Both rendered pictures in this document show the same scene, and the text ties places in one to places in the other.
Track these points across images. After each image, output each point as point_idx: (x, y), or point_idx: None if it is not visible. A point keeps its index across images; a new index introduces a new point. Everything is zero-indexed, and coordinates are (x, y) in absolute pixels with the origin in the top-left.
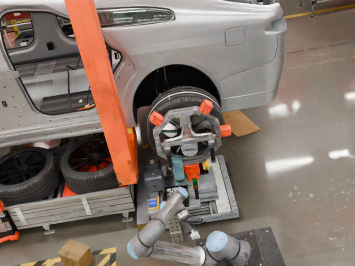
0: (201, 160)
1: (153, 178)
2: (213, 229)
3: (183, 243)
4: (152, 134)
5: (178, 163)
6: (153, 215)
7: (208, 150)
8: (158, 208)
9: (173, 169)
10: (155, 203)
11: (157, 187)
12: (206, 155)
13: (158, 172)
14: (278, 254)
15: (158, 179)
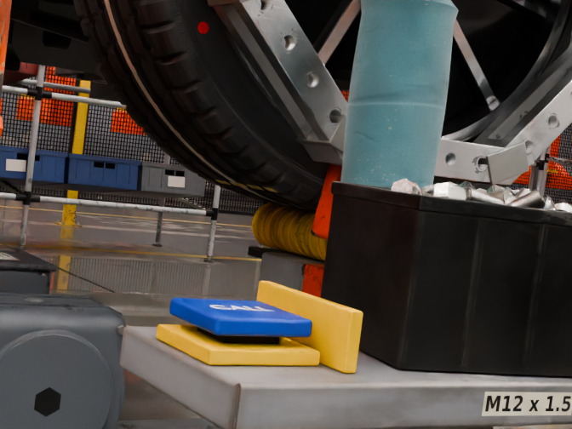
0: (500, 155)
1: (54, 318)
2: None
3: None
4: None
5: (446, 27)
6: (298, 421)
7: (525, 112)
8: (346, 351)
9: (367, 100)
10: (285, 313)
11: (62, 415)
12: (532, 128)
13: (80, 301)
14: None
15: (94, 337)
